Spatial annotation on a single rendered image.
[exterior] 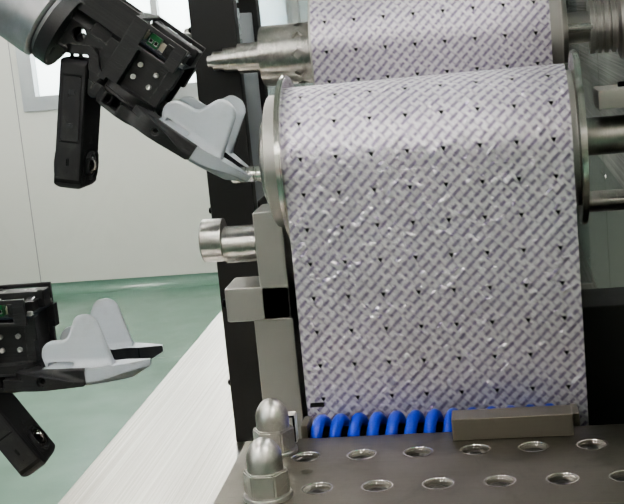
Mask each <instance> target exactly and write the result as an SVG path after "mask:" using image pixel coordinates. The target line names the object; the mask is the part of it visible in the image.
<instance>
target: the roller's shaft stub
mask: <svg viewBox="0 0 624 504"><path fill-rule="evenodd" d="M586 122H587V136H588V154H589V156H591V155H604V154H617V153H624V115H614V116H602V117H590V118H586Z"/></svg>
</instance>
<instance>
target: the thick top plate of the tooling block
mask: <svg viewBox="0 0 624 504"><path fill-rule="evenodd" d="M252 442H253V441H246V443H245V445H244V447H243V449H242V451H241V452H240V454H239V456H238V458H237V460H236V462H235V464H234V465H233V467H232V469H231V471H230V473H229V475H228V477H227V478H226V480H225V482H224V484H223V486H222V488H221V489H220V491H219V493H218V495H217V497H216V499H215V501H214V502H213V504H247V503H246V502H244V500H243V494H244V493H245V488H244V478H243V471H244V470H245V469H247V465H246V453H247V450H248V447H249V446H250V444H251V443H252ZM296 444H297V446H298V451H297V453H295V454H294V455H292V456H289V457H286V458H283V465H284V466H285V467H286V468H287V469H288V472H289V482H290V487H291V488H292V490H293V496H292V497H291V498H290V499H289V500H287V501H285V502H283V503H279V504H624V424H608V425H586V426H574V435H569V436H547V437H524V438H502V439H480V440H458V441H453V437H452V432H434V433H413V434H391V435H369V436H348V437H326V438H304V439H298V442H297V443H296Z"/></svg>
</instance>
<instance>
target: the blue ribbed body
mask: <svg viewBox="0 0 624 504"><path fill-rule="evenodd" d="M453 410H458V409H457V408H450V409H449V410H448V411H447V412H446V415H445V419H444V417H443V414H442V413H441V411H439V410H438V409H431V410H430V411H429V412H428V413H427V415H426V419H425V417H424V415H423V413H422V412H421V411H419V410H412V411H411V412H410V413H409V414H408V416H407V419H406V417H405V415H404V414H403V413H402V412H401V411H398V410H397V411H393V412H392V413H391V414H390V415H389V417H388V420H387V417H386V416H385V414H383V413H382V412H380V411H377V412H374V413H373V414H372V415H371V416H370V418H369V420H368V417H367V416H366V415H365V414H363V413H362V412H358V413H355V414H354V415H353V416H352V418H351V420H350V419H349V418H348V416H347V415H345V414H343V413H338V414H336V415H335V416H334V418H333V419H332V421H331V419H330V418H329V417H328V416H327V415H325V414H319V415H318V416H317V417H316V418H315V419H314V421H313V424H312V427H311V429H310V438H326V437H348V436H369V435H391V434H413V433H434V432H452V424H451V417H452V411H453Z"/></svg>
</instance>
